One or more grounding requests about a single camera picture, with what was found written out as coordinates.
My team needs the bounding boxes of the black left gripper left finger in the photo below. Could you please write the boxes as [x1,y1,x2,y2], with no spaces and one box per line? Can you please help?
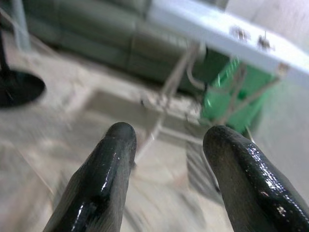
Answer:
[42,122,138,232]

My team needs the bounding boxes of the green plastic basket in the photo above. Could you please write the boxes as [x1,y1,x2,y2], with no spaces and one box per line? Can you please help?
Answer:
[199,57,278,135]

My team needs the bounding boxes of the black round stand base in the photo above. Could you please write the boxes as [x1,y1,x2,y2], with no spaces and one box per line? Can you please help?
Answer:
[0,31,46,108]

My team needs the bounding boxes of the grey metal pole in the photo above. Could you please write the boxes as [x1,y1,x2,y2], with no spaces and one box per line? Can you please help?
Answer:
[11,0,32,53]

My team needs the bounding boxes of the grey metal table leg frame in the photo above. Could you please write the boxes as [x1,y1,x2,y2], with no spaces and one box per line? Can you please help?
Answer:
[134,42,283,167]

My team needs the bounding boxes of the white folding table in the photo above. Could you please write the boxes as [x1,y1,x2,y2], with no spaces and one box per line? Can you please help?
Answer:
[146,0,309,90]

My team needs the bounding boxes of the grey-green sofa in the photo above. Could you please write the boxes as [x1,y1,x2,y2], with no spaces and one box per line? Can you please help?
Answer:
[23,0,218,94]

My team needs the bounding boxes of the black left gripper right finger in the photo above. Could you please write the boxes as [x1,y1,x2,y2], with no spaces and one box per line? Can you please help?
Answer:
[202,125,309,232]

